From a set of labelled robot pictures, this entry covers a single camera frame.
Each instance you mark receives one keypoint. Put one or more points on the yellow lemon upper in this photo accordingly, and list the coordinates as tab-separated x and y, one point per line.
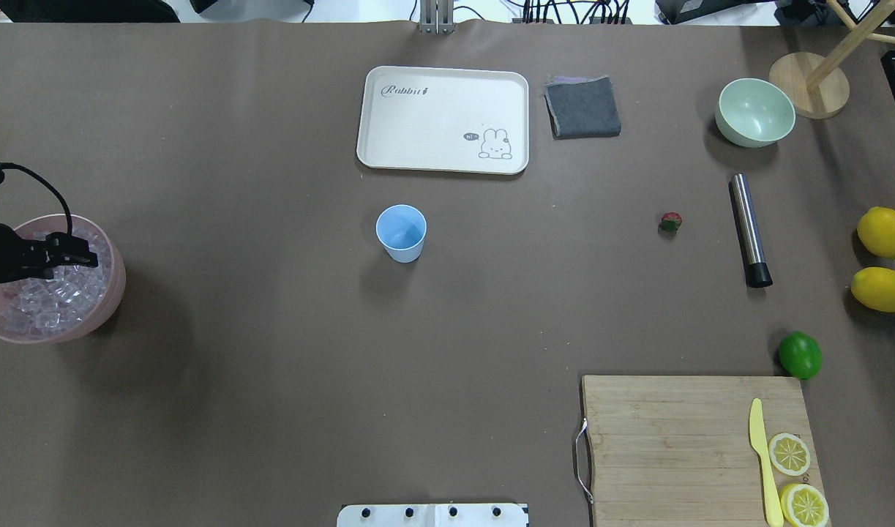
876	230

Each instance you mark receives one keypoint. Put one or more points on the green lime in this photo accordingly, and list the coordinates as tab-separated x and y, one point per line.
800	355

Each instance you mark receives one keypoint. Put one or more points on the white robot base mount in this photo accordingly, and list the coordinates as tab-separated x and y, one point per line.
446	514

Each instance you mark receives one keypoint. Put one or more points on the mint green bowl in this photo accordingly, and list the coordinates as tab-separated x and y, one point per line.
754	113

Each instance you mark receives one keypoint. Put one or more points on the wooden cup stand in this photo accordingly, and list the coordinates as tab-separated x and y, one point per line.
816	86

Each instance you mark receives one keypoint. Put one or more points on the grey folded cloth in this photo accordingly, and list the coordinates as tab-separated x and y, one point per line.
582	108

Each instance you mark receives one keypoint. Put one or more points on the aluminium frame post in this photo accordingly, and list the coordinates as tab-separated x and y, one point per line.
436	16

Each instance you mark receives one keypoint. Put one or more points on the lemon slice upper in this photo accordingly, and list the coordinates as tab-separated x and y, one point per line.
789	454

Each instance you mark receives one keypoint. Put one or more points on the lemon slice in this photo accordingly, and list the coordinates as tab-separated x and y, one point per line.
804	505
789	454

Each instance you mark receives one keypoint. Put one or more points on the bamboo cutting board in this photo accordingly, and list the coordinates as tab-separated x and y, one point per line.
673	450

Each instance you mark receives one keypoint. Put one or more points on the steel muddler black tip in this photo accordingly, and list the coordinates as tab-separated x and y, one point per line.
757	273

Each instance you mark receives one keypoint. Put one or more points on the red strawberry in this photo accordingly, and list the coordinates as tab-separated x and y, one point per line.
670	222

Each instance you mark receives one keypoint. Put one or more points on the yellow plastic knife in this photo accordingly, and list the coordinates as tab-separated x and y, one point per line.
757	440

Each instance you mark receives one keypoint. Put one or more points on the cream rabbit tray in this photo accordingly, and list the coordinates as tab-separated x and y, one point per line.
460	120

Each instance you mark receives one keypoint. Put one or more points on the yellow lemon lower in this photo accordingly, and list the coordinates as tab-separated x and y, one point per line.
874	287

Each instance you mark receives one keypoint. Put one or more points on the yellow lemon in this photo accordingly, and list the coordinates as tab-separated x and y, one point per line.
876	230
874	287

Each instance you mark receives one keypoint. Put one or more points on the light blue plastic cup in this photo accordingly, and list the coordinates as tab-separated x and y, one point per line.
401	230

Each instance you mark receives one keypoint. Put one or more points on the lemon slice lower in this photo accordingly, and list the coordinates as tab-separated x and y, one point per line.
804	505

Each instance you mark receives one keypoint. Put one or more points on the pink bowl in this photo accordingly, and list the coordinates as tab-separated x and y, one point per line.
103	310

